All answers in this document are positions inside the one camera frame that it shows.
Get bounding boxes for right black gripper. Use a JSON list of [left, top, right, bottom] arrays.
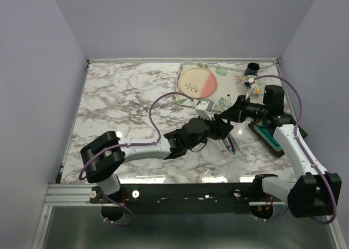
[[219, 95, 269, 123]]

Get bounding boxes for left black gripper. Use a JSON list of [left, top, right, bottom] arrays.
[[185, 113, 233, 151]]

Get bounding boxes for black white pen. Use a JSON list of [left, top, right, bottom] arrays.
[[226, 94, 231, 108]]

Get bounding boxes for teal acrylic marker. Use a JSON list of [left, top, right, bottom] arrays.
[[227, 136, 236, 155]]

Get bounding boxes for red capped white pen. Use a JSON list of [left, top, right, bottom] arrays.
[[220, 140, 227, 153]]

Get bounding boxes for yellow capped marker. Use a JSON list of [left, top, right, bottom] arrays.
[[232, 136, 244, 154]]

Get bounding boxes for blue pen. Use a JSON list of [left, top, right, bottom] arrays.
[[224, 139, 231, 152]]

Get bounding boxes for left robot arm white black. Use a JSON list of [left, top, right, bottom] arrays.
[[79, 115, 233, 203]]

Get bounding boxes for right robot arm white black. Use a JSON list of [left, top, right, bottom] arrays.
[[218, 85, 342, 222]]

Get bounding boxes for floral ceramic bowl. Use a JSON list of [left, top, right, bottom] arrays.
[[240, 75, 265, 95]]

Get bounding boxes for dark framed teal tray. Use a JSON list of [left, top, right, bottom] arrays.
[[248, 114, 308, 158]]

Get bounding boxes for floral rectangular tray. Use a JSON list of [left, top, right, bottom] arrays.
[[175, 62, 246, 112]]

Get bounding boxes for dark blue cup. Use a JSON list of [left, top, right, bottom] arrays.
[[244, 63, 260, 76]]

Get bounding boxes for cream and pink plate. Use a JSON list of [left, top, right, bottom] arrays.
[[178, 68, 218, 99]]

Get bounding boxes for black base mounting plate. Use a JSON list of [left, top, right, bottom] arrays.
[[89, 182, 284, 216]]

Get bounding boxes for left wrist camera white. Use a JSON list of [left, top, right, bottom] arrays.
[[194, 99, 213, 121]]

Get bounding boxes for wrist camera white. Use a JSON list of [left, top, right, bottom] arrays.
[[241, 78, 260, 100], [194, 99, 213, 121]]

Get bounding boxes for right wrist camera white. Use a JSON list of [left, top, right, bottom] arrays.
[[241, 78, 260, 100]]

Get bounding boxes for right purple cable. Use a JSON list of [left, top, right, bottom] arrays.
[[253, 75, 338, 224]]

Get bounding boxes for aluminium front rail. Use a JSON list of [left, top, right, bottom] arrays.
[[44, 183, 270, 207]]

